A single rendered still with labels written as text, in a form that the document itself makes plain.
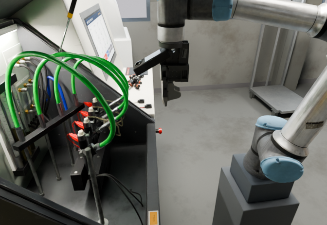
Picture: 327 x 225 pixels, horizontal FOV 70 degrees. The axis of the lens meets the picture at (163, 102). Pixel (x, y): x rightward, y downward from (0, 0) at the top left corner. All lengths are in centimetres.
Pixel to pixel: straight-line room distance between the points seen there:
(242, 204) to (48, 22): 107
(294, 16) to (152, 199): 70
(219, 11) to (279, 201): 79
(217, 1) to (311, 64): 397
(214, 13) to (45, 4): 70
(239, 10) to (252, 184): 63
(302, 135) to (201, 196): 142
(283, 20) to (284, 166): 43
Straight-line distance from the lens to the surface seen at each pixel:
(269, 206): 109
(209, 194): 212
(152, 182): 88
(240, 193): 109
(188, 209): 200
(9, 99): 85
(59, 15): 109
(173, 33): 65
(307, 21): 80
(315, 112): 76
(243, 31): 369
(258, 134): 93
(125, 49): 241
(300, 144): 80
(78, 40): 109
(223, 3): 63
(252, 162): 101
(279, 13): 78
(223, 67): 374
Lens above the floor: 160
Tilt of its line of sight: 29 degrees down
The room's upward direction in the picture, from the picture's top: straight up
